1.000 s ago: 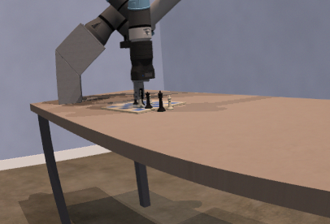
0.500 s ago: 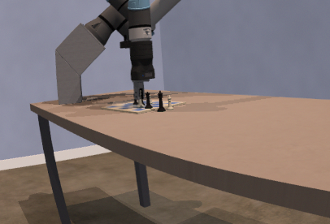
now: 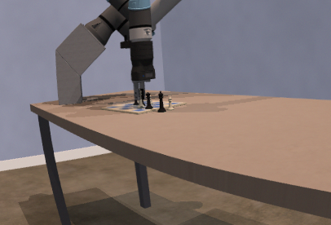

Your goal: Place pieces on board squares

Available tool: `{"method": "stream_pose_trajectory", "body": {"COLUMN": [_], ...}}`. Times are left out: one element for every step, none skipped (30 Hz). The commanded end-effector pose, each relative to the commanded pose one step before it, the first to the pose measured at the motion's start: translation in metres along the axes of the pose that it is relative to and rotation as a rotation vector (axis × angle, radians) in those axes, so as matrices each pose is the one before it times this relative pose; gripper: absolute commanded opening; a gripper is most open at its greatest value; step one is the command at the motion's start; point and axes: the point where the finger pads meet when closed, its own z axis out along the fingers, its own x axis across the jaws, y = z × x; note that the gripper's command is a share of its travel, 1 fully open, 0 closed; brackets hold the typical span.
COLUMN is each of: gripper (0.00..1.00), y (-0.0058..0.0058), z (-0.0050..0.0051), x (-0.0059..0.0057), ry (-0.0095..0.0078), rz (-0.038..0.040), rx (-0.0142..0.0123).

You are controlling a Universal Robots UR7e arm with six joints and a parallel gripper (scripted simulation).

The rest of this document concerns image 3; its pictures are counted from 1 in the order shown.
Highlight blue and cream chessboard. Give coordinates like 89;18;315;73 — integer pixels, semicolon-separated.
100;100;187;114

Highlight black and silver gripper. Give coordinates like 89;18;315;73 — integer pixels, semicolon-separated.
120;27;156;100

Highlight white bishop chess piece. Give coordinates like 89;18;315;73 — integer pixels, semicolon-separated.
167;97;174;110

